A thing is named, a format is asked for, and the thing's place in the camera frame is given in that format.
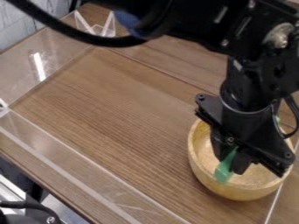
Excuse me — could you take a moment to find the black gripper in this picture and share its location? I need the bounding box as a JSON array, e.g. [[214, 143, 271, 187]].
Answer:
[[195, 94, 295, 178]]

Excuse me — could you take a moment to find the green rectangular block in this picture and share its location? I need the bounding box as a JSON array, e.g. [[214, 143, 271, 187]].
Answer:
[[214, 115, 283, 185]]

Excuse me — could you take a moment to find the brown wooden bowl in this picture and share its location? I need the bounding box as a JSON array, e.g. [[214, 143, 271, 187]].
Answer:
[[187, 119, 293, 201]]

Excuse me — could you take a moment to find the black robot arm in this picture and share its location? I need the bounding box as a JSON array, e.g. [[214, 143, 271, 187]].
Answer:
[[84, 0, 299, 176]]

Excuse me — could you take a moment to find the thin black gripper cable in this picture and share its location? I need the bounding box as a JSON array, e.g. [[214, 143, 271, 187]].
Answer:
[[270, 95, 299, 140]]

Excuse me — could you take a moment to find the black metal base plate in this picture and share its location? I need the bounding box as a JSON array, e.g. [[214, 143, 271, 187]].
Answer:
[[24, 195, 66, 224]]

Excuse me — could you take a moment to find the black cable bottom left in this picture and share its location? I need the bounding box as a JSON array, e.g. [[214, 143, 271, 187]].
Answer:
[[0, 200, 60, 224]]

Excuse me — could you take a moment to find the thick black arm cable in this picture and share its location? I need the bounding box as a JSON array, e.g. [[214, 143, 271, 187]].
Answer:
[[4, 0, 150, 49]]

